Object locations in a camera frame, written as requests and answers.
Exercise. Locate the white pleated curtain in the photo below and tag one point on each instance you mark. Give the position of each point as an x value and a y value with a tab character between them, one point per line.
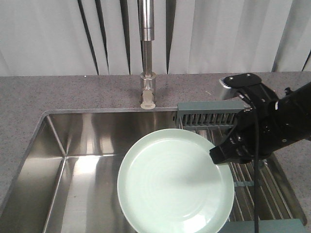
101	37

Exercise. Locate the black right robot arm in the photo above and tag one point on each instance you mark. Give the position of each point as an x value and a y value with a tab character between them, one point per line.
288	121

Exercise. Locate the grey roll-up dish rack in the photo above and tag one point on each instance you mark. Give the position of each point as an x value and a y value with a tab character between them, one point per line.
255	184

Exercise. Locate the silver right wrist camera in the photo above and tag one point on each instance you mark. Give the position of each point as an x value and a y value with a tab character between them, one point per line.
229	86

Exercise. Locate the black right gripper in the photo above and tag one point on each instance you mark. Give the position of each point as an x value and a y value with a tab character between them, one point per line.
243	142

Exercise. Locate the stainless steel faucet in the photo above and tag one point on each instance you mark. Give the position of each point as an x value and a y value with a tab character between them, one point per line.
147	35

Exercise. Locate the pale green round plate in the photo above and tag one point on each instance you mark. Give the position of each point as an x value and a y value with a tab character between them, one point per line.
168	183

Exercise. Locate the stainless steel sink basin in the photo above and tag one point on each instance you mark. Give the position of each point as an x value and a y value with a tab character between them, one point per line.
68	180

